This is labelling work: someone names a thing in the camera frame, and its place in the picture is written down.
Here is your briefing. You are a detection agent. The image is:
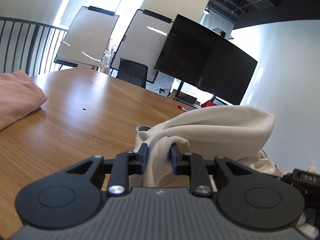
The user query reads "whiteboard near monitor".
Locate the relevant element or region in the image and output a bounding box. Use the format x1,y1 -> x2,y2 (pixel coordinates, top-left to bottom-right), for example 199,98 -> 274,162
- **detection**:
110,9 -> 173,83

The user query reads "large black monitor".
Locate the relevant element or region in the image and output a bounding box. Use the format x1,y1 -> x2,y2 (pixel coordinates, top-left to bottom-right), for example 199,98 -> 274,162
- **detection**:
155,15 -> 257,105

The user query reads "table cable grommet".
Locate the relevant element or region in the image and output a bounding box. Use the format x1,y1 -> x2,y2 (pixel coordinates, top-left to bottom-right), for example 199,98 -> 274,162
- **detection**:
136,125 -> 151,133

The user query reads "red paper bag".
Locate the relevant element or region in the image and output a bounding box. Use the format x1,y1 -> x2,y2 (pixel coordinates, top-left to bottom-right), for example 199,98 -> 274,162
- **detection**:
201,100 -> 217,108

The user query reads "white sweatshirt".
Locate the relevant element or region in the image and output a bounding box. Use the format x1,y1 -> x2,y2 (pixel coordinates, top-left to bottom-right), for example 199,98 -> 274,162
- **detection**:
134,105 -> 316,238

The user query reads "pink folded garment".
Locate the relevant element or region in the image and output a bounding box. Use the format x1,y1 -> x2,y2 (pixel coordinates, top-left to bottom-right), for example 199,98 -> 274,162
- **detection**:
0,70 -> 48,129

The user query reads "black office chair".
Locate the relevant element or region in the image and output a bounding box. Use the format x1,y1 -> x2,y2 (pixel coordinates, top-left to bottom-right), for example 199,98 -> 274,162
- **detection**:
116,58 -> 148,88

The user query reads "red marker pen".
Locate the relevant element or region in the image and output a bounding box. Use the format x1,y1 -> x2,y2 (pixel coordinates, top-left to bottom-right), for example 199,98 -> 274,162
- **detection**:
177,105 -> 188,112

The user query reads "whiteboard near railing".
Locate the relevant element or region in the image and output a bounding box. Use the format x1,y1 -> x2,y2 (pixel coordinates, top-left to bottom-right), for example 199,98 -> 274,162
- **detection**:
54,6 -> 119,67

